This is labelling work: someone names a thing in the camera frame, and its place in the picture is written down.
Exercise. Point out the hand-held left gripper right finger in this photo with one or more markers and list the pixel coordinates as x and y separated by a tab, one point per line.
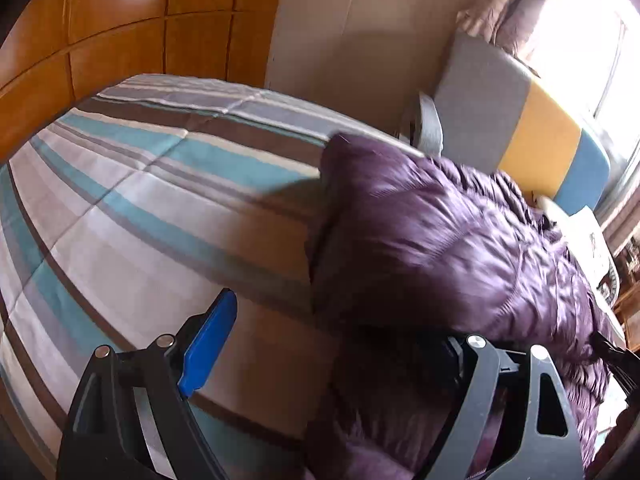
482	375

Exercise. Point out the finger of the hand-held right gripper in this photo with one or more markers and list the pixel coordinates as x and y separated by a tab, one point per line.
620	360

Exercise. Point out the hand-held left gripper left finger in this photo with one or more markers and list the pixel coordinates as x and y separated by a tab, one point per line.
207	345

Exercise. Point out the purple down jacket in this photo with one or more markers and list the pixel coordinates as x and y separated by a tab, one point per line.
425	240

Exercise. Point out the white printed pillow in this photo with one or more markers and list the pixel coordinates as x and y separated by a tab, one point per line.
585	235

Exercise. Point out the striped bed blanket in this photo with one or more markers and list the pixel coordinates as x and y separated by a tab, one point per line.
140	200

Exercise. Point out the grey yellow blue sofa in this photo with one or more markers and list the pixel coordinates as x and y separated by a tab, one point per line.
480	95

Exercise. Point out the bright window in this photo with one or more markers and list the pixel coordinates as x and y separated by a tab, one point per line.
600	60

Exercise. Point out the wooden wardrobe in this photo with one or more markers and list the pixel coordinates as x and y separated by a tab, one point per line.
125	20

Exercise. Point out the beige curtain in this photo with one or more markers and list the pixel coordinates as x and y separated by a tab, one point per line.
505	5

